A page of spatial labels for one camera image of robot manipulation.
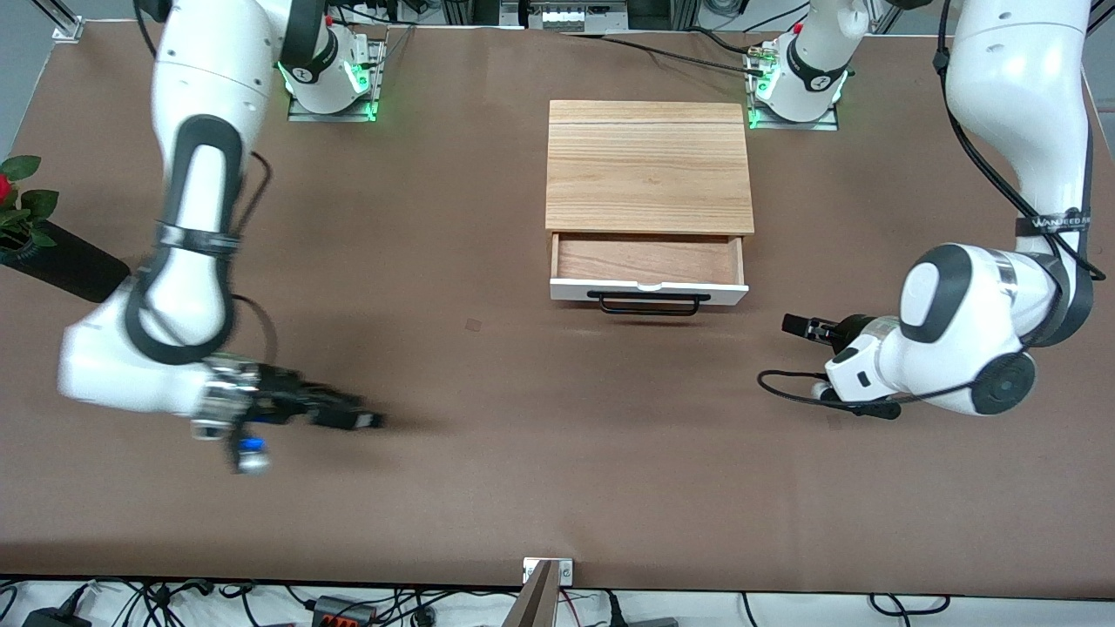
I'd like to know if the black metal drawer handle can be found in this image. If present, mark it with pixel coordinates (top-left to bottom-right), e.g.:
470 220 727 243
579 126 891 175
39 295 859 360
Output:
587 291 710 316

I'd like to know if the white-fronted drawer with handle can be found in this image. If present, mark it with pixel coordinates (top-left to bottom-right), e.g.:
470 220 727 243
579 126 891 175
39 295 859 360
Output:
547 232 750 306

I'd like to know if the light wooden drawer cabinet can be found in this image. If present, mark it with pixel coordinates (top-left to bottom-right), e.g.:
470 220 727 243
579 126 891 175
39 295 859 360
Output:
545 99 755 238

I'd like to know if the black and red power strip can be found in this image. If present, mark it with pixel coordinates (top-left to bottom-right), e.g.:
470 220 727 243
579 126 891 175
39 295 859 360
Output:
312 596 377 627

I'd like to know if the black ribbed vase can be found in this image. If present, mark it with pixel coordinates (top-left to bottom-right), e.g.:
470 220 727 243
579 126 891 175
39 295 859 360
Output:
0 222 133 304

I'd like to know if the red rose with leaves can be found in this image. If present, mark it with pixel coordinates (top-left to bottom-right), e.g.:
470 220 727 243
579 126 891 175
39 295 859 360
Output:
0 155 60 262

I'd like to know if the white power strip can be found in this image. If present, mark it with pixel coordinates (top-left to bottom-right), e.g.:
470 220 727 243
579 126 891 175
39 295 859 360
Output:
536 3 606 29

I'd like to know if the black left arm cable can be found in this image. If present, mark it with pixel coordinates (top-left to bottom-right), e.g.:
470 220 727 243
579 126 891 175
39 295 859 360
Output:
756 0 1109 422

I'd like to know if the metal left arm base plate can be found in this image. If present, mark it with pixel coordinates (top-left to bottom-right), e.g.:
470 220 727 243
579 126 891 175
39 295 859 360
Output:
747 52 840 131

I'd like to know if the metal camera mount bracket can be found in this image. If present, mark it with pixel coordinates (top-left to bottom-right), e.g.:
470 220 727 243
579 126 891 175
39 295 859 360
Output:
501 557 574 627

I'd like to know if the black looped cable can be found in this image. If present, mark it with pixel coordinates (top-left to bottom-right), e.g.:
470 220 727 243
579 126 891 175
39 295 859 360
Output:
869 593 951 617

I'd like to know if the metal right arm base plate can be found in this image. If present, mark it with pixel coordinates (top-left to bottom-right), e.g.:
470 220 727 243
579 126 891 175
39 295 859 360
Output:
287 39 387 123

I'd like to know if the black cable across table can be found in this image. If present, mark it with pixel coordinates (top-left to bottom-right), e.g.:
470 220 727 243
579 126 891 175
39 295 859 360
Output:
557 30 767 75

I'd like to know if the black plug with cable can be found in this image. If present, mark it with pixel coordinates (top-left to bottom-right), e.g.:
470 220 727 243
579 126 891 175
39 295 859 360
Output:
604 592 679 627

